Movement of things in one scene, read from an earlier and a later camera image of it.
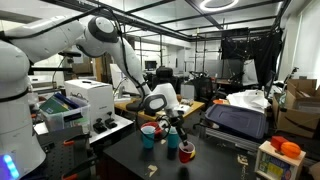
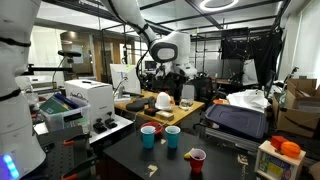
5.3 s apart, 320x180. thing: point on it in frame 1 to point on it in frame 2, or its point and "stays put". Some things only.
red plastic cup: x=186 y=152 to x=197 y=157
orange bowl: x=221 y=101 stays put
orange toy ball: x=290 y=149 stays put
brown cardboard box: x=301 y=114 stays put
